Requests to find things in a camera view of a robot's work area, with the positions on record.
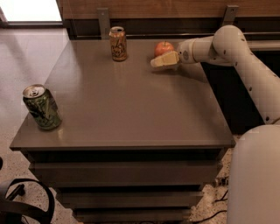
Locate green soda can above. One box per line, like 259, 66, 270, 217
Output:
23, 84, 62, 130

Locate horizontal metal rail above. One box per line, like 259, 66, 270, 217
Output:
75, 31, 280, 39

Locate red apple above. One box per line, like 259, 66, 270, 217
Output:
154, 41, 174, 57

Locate metal wall bracket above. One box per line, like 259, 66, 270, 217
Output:
97, 8, 110, 39
221, 5, 239, 26

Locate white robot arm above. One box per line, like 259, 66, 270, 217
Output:
150, 25, 280, 224

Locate left metal wall bracket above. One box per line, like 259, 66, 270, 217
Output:
97, 8, 110, 39

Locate grey drawer cabinet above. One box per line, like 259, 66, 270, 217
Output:
11, 40, 234, 224

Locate right metal wall bracket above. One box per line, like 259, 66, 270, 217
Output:
221, 5, 239, 26

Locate white power strip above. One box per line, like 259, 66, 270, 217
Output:
213, 177, 229, 187

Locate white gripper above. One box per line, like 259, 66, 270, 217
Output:
150, 38, 195, 68

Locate orange soda can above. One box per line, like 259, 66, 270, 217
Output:
109, 26, 127, 61

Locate black power cable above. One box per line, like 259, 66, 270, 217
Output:
192, 189, 229, 224

